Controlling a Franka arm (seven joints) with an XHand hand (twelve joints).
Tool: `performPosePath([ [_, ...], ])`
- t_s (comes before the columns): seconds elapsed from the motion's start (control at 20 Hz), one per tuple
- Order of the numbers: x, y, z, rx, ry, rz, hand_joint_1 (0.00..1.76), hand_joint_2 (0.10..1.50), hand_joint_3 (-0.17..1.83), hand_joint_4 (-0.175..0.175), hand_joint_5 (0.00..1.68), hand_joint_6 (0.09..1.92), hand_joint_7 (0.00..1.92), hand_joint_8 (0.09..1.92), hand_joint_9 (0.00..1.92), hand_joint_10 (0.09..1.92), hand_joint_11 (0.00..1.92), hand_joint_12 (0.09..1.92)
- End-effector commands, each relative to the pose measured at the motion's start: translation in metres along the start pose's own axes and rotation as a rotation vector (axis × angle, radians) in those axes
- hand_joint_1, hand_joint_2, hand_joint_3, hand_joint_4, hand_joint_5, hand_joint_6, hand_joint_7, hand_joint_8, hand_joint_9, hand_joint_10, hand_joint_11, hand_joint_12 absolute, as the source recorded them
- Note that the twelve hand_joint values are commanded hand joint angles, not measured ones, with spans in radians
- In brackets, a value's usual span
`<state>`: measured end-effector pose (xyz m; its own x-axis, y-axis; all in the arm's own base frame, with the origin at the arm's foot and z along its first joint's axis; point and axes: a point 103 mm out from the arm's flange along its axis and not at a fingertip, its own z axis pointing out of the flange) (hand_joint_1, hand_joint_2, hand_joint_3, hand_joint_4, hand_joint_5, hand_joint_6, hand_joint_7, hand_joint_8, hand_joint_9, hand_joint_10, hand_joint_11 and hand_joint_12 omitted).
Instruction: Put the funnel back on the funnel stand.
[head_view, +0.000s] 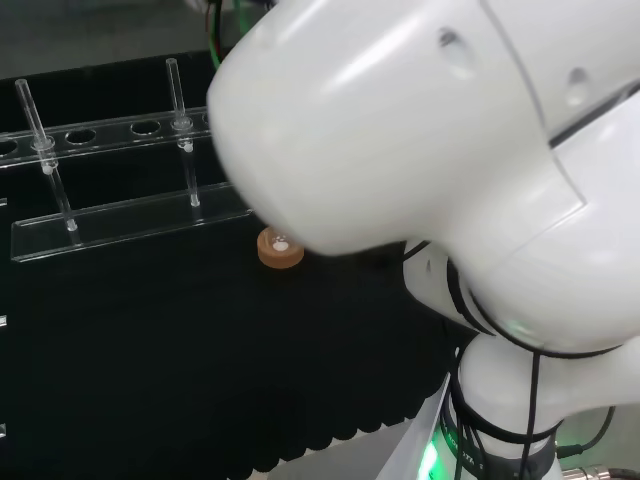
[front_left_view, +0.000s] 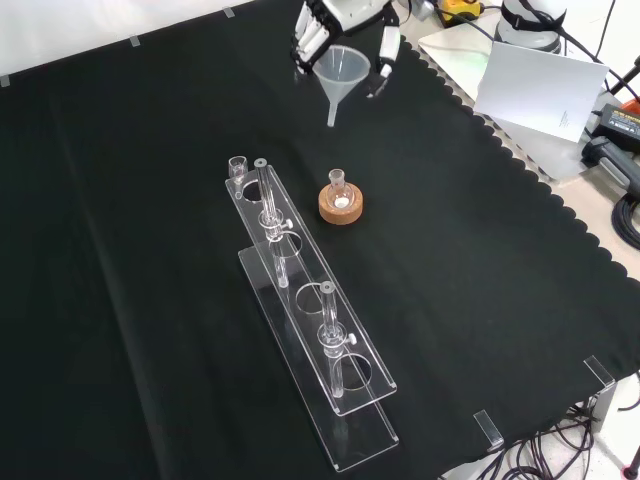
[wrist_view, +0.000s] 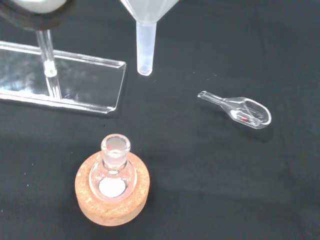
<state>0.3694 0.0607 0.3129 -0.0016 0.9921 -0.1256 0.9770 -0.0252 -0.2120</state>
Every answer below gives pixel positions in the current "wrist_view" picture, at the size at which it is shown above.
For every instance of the clear round-bottom glass flask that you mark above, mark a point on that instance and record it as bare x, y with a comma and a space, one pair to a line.
113, 175

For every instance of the clear glass weighing funnel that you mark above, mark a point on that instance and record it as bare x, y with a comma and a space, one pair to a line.
246, 112

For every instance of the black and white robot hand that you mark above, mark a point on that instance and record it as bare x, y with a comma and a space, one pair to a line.
32, 15

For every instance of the clear acrylic funnel stand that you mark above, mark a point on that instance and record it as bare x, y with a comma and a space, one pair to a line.
75, 80

